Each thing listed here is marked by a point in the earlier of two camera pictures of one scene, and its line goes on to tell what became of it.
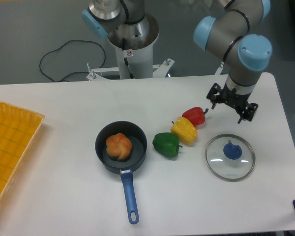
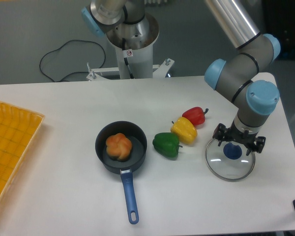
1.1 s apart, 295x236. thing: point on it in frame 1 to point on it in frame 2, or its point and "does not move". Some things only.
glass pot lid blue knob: (231, 151) does not move
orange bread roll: (118, 146) does not move
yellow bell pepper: (185, 130) does not move
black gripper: (239, 101) to (234, 133)
